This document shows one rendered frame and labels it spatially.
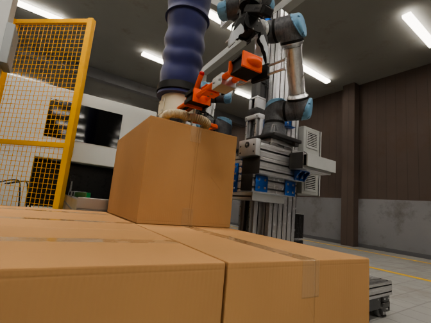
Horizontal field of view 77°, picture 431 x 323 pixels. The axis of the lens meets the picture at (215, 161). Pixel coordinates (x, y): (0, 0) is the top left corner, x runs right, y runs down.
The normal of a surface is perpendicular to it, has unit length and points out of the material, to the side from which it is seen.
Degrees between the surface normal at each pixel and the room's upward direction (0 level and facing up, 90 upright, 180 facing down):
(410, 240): 90
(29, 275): 90
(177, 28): 79
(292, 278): 90
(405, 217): 90
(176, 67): 74
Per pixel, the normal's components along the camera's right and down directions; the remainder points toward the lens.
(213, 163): 0.51, -0.09
